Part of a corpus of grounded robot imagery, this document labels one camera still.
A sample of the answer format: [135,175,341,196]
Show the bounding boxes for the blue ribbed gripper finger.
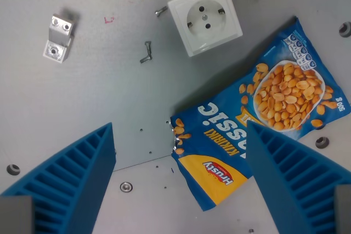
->
[245,121,351,234]
[0,122,117,234]

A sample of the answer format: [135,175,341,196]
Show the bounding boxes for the white electrical wall socket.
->
[167,0,244,58]

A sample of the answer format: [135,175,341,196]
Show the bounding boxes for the blue peanut snack bag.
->
[169,15,344,213]

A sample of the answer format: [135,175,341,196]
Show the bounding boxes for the aluminium bracket block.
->
[42,13,75,64]

